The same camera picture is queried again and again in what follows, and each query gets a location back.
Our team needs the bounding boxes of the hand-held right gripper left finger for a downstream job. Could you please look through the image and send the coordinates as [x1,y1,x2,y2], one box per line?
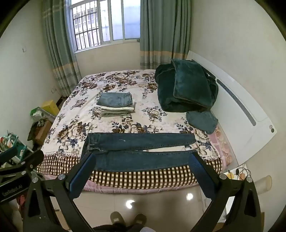
[22,153,97,232]

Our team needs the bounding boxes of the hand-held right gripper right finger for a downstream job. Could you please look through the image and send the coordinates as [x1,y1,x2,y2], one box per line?
[188,153,262,232]

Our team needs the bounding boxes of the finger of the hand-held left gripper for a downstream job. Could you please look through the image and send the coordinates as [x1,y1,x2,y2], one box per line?
[0,150,44,177]
[0,147,18,167]

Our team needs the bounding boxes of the blue denim pants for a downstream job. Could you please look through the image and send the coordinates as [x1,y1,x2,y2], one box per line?
[80,132,203,173]

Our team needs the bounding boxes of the teal storage basket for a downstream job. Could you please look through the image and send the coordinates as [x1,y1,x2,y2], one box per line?
[0,131,34,164]

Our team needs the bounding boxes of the brown cardboard box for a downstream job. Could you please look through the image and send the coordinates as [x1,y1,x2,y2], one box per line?
[27,119,53,146]

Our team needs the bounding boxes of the green plastic bag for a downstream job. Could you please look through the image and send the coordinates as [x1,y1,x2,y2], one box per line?
[30,107,45,119]

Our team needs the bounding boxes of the small folded denim garment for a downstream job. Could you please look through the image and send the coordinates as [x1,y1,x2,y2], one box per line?
[186,111,218,135]

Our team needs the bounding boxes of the olive slipper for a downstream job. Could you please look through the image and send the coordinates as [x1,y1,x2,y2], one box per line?
[133,213,147,226]
[110,211,126,226]

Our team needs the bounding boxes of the yellow box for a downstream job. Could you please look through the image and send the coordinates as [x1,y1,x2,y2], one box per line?
[42,100,60,117]

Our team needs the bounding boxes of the brown checked blanket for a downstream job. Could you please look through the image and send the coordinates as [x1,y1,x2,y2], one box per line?
[36,153,224,190]

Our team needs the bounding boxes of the floral bedsheet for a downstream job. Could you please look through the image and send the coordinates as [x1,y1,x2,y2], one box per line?
[43,69,220,162]

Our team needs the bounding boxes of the translucent cylinder lamp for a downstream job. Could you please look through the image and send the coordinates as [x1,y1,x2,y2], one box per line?
[253,175,273,193]

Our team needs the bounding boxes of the folded grey garment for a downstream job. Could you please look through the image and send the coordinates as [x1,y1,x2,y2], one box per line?
[100,109,136,117]

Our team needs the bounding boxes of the folded white garment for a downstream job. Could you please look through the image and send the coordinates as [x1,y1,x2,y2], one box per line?
[100,102,136,111]

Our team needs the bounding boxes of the white headboard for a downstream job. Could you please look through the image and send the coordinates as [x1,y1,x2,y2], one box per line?
[186,50,278,172]

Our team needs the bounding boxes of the folded blue jeans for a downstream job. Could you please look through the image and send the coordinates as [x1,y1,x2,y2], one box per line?
[97,92,134,107]

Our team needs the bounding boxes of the dark green plush blanket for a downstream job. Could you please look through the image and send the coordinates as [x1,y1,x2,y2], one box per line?
[154,64,219,112]

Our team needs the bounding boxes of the dark green plush pillow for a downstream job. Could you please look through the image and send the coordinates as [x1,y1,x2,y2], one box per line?
[171,58,212,102]

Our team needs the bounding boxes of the long grey-green curtain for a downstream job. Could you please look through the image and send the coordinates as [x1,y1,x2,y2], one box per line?
[41,0,82,98]

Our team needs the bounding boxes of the short grey-green curtain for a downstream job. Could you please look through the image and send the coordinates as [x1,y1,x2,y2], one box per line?
[139,0,192,70]

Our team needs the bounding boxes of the window with metal grille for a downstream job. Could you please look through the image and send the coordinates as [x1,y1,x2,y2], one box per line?
[69,0,142,53]

